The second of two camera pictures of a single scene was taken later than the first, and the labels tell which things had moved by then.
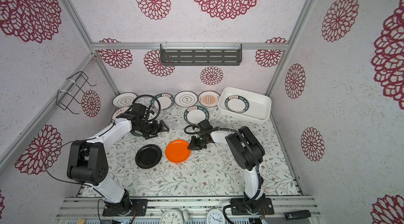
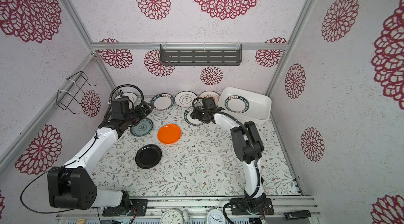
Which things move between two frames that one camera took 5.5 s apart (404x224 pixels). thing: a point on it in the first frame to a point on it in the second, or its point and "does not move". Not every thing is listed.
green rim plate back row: (167, 101) does not move
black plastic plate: (148, 156) does not move
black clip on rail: (297, 214) does not move
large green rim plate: (236, 104) does not move
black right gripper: (194, 146) to (196, 114)
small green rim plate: (195, 114) does not move
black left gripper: (155, 129) to (143, 113)
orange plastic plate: (177, 151) to (169, 133)
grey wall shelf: (201, 54) does not move
